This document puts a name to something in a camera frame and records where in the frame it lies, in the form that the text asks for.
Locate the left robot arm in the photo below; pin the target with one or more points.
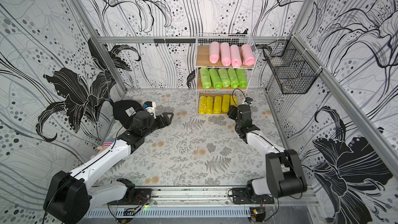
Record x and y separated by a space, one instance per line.
72 194

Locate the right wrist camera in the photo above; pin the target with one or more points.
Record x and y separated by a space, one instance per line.
248 101

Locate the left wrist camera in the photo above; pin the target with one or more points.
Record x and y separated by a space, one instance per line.
150 106

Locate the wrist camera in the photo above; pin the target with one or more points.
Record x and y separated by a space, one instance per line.
248 101
150 106

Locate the black cap with label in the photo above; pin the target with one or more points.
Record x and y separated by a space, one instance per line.
124 110

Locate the yellow roll front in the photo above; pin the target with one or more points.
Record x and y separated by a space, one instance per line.
217 105

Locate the green roll front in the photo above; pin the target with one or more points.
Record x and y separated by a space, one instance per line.
234 83

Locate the green roll dark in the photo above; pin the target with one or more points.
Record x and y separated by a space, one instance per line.
215 78

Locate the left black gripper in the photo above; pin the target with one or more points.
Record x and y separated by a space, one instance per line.
167 122

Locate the pink plush toy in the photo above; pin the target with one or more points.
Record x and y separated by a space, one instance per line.
107 143

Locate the black wire wall basket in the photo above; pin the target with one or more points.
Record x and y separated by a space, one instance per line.
288 62

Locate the white slotted cable duct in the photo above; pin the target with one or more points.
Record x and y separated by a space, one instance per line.
168 212

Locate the pale green roll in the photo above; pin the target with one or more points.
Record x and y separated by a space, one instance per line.
223 74

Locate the yellow roll with label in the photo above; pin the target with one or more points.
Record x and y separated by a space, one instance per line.
202 105

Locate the pink roll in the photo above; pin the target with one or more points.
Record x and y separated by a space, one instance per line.
225 54
248 55
214 51
235 56

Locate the white wire three-tier shelf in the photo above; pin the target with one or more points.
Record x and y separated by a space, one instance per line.
202 42

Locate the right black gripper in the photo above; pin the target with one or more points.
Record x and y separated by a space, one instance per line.
236 112

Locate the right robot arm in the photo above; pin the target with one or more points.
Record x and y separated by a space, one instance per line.
284 175

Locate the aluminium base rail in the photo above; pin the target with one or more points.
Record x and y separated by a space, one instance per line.
219 196

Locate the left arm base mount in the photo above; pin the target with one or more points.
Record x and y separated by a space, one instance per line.
133 195

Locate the green roll sideways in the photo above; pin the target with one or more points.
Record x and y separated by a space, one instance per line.
241 76

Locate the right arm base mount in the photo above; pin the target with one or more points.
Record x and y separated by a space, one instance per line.
242 196

